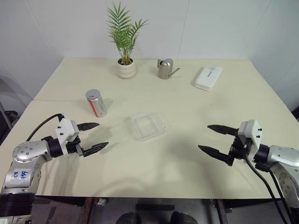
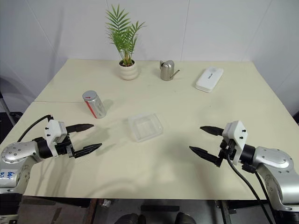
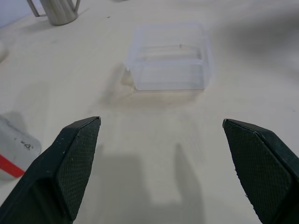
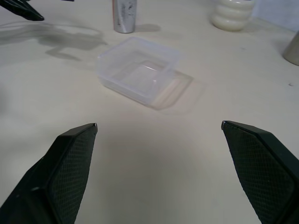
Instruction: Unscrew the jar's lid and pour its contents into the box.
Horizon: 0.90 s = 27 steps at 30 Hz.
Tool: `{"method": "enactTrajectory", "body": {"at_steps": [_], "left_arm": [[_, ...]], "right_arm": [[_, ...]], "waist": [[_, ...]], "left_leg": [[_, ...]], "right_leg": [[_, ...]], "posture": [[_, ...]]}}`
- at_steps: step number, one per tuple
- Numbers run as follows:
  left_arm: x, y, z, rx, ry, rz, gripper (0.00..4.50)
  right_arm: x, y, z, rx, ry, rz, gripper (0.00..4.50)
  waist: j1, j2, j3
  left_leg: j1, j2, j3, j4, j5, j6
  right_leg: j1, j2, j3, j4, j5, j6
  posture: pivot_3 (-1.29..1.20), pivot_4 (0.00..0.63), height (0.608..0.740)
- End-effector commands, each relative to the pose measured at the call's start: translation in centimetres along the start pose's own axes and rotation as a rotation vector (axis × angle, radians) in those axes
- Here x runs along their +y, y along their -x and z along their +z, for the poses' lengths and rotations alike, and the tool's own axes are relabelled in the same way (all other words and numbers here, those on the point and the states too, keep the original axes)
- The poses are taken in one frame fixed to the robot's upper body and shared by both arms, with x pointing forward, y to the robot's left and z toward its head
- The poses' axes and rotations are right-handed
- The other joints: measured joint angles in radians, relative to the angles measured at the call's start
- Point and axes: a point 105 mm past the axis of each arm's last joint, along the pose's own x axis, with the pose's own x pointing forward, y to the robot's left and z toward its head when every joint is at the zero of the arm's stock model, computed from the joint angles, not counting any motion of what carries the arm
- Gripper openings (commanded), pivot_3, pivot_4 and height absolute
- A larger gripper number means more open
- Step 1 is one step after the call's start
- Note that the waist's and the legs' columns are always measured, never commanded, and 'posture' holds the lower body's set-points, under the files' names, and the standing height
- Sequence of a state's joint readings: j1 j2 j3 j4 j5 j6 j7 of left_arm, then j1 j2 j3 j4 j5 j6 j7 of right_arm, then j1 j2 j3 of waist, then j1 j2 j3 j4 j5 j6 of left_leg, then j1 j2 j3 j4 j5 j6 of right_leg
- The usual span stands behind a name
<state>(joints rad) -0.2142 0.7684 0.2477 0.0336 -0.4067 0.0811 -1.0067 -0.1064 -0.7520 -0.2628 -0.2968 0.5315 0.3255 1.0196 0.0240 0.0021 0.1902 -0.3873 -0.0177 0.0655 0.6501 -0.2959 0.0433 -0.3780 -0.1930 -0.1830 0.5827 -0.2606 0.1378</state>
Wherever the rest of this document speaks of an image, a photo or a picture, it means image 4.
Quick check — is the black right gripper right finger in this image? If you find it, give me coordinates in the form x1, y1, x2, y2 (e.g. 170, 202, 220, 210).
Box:
221, 120, 299, 224

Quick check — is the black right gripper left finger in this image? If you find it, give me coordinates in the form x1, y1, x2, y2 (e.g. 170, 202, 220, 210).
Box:
0, 123, 99, 224

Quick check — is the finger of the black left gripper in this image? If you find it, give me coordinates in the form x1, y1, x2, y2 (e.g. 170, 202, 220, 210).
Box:
0, 0, 45, 21

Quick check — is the clear plastic rectangular container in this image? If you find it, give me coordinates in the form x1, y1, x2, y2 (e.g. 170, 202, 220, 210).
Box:
97, 36, 181, 105

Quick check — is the silver metal cylinder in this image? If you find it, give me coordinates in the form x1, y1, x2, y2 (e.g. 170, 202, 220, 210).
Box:
112, 0, 137, 33

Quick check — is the beige rounded object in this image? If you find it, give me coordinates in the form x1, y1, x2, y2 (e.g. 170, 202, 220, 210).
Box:
282, 30, 299, 66

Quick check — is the white ribbed ceramic vase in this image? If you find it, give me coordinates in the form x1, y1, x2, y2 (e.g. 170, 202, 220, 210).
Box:
209, 0, 255, 32

